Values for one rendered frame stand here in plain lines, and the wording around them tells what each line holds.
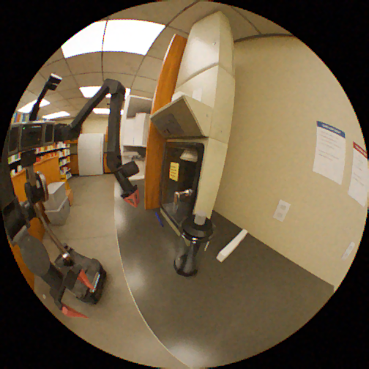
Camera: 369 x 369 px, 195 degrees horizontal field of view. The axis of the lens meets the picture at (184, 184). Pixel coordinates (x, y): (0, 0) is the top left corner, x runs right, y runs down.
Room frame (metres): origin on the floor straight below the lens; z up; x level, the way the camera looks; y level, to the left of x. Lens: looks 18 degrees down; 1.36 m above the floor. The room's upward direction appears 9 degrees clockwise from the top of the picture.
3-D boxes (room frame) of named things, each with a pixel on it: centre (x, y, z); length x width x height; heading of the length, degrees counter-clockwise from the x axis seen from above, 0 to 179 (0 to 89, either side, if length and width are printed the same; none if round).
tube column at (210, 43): (0.55, -0.06, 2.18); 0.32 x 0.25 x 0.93; 37
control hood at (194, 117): (0.44, 0.09, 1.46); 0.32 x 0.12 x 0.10; 37
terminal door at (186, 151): (0.47, 0.05, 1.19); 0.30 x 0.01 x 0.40; 36
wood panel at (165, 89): (0.75, 0.05, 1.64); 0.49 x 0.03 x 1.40; 127
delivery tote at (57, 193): (0.81, 2.37, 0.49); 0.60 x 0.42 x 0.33; 37
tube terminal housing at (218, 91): (0.55, -0.06, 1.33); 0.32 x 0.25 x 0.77; 37
